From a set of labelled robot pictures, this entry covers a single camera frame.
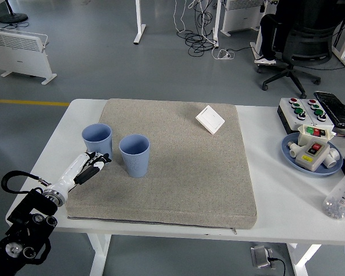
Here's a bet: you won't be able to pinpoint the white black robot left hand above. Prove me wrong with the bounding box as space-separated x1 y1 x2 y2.
47 151 113 198

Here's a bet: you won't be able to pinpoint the blue ribbed plastic cup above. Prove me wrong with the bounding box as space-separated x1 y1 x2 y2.
82 123 113 160
118 134 151 179

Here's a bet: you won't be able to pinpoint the white push-button control box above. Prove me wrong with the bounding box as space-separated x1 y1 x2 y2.
300 98 335 131
277 97 308 135

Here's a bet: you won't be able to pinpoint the grey-brown fabric mat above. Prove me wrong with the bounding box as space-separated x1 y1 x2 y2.
65 98 258 231

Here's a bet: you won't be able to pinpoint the white panel heater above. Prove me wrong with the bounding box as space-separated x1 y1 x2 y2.
0 27 58 85
220 0 267 37

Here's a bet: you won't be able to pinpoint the white desk leg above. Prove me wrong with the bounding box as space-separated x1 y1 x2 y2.
211 0 223 48
133 0 147 45
249 27 265 63

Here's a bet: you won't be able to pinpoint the black fan base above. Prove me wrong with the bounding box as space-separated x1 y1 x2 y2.
0 0 29 24

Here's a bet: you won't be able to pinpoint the grey foot pedal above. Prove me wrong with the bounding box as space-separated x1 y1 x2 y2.
250 244 275 270

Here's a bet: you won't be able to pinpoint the white table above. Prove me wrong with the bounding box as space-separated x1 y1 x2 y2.
5 98 345 276

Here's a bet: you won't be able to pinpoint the blue round plate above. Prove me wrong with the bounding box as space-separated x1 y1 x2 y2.
281 132 344 177

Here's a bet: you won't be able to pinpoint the white pipe fitting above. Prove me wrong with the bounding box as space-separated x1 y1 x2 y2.
287 140 302 159
323 147 342 169

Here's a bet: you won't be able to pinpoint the person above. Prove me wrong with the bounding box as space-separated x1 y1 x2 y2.
253 0 345 66

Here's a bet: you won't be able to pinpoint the clear bottle red cap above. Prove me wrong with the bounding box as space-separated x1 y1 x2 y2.
321 167 345 221

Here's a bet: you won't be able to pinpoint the black office chair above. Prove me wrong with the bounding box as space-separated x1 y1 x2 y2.
257 21 339 98

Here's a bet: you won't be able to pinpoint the black device in plastic wrap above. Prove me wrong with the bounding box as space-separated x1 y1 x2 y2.
313 90 345 129

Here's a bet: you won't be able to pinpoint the white wall switch plate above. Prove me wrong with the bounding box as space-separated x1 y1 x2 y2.
195 105 226 135

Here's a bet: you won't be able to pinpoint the white hanging cable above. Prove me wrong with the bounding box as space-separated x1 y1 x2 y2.
172 0 196 34

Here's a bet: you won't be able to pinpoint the black floor cables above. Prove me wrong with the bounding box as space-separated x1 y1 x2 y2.
177 0 219 57

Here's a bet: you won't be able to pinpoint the white power strip with cable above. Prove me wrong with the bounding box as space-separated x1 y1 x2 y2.
211 48 236 61

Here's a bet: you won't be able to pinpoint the black pedal cable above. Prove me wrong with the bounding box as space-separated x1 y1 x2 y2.
269 257 287 276

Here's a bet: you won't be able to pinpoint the beige switch box red button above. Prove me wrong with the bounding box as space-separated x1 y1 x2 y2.
294 137 331 173

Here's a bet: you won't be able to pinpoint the white switch box green red buttons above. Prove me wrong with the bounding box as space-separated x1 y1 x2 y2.
297 124 334 148

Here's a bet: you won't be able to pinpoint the white desk frame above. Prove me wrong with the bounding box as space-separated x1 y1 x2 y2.
332 17 345 72

